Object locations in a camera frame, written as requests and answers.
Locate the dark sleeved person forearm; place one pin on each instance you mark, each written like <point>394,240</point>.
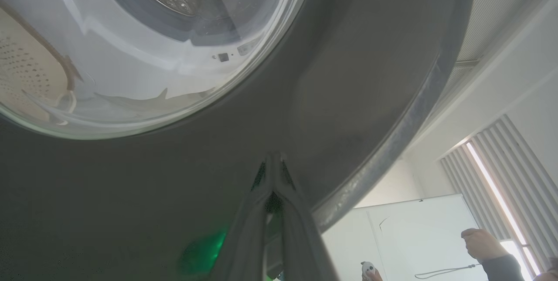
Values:
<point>505,270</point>

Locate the cream woven plastic laundry basket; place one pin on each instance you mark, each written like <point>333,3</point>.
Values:
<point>26,67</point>

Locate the person bare hand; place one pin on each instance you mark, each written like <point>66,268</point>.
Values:
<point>481,244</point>
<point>375,275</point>

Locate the small white handheld controller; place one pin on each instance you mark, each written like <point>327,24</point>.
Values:
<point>368,268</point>

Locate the dark round washer door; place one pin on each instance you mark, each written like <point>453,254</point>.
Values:
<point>348,76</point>

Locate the grey vertical slat blinds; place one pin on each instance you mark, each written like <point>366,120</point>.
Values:
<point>501,176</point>

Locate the white whiteboard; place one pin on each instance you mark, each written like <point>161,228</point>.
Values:
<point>414,237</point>

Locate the grey rubber door gasket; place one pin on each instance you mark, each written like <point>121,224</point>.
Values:
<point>218,28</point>

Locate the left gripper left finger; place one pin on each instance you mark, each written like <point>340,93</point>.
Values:
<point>248,237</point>

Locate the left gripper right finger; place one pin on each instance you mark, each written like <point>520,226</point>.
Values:
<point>301,246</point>

